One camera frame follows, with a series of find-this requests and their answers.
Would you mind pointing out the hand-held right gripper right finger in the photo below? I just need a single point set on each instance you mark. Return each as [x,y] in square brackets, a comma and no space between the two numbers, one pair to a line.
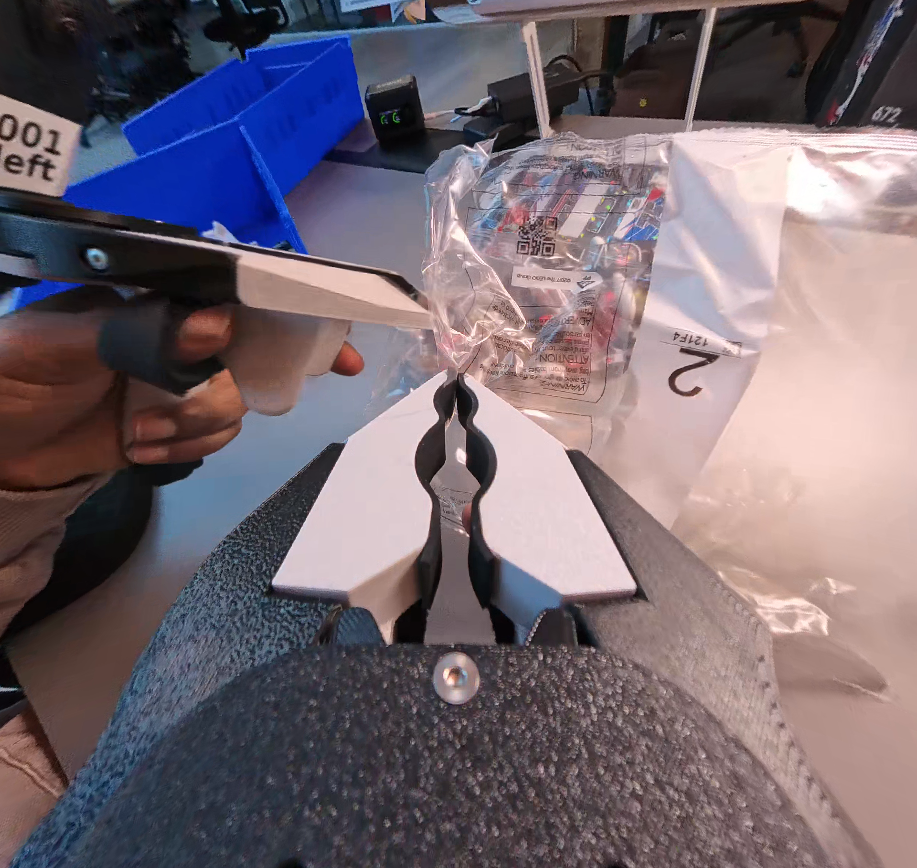
[559,524]

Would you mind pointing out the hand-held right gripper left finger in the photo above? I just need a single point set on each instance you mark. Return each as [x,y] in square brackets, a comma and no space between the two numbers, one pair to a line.
[351,524]

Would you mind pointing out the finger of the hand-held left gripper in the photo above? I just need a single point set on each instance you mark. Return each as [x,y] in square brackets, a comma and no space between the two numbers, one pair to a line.
[322,295]

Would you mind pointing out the blue bin with white tag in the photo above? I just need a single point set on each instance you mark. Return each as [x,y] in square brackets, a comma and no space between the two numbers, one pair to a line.
[200,180]

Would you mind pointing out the white labelled clear plastic bag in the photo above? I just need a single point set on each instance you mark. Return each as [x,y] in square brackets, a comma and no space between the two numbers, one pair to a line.
[752,273]

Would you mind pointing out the black lego set box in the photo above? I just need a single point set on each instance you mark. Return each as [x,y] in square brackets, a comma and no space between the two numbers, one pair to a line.
[867,44]

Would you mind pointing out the person's left hand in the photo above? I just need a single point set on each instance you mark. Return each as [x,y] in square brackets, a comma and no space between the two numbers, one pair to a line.
[57,395]

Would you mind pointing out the black power bank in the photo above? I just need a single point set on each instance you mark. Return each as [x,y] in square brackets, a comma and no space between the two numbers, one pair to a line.
[392,112]

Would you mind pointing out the large blue plastic bin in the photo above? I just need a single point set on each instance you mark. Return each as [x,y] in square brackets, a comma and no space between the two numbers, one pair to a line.
[301,94]

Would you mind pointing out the group of black office chairs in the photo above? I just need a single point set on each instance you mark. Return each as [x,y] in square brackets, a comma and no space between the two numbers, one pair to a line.
[200,30]

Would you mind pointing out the black power adapter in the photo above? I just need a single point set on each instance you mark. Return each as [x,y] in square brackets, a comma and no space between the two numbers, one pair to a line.
[534,94]

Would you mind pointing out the metal rod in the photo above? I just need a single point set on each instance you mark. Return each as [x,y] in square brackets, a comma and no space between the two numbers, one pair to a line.
[537,80]
[698,73]

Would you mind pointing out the brown cardboard box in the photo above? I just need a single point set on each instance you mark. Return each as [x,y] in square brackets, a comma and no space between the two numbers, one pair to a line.
[655,84]

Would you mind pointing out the person's tan trousers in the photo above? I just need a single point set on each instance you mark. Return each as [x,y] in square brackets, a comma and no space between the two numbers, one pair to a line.
[25,775]

